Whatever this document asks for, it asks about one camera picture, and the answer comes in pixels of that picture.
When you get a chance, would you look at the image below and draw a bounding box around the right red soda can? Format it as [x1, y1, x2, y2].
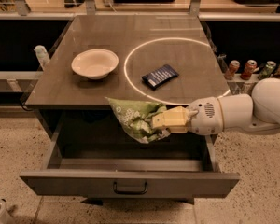
[240, 60, 259, 80]

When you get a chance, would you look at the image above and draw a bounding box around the black drawer handle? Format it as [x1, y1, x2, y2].
[113, 182, 148, 195]

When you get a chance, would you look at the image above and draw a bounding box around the grey cabinet with top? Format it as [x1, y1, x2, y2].
[26, 15, 230, 130]

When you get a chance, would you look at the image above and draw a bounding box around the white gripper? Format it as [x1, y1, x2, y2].
[151, 97, 223, 135]

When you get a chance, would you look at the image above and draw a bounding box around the green jalapeno chip bag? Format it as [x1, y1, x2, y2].
[106, 98, 170, 144]

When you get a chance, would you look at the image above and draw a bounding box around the dark blue snack packet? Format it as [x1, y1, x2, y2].
[141, 64, 179, 90]

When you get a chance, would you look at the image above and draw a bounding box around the white ceramic bowl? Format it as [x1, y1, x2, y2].
[71, 49, 119, 80]

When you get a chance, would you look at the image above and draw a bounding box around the open grey top drawer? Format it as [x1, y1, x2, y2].
[21, 111, 240, 200]

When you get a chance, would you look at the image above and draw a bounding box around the red soda can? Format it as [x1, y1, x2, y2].
[224, 60, 240, 80]
[240, 60, 259, 80]

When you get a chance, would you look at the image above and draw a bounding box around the left red soda can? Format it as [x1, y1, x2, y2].
[224, 60, 240, 80]

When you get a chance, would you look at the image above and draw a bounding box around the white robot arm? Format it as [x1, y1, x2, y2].
[151, 78, 280, 135]

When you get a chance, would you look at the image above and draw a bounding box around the green soda can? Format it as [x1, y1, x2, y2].
[258, 61, 276, 80]

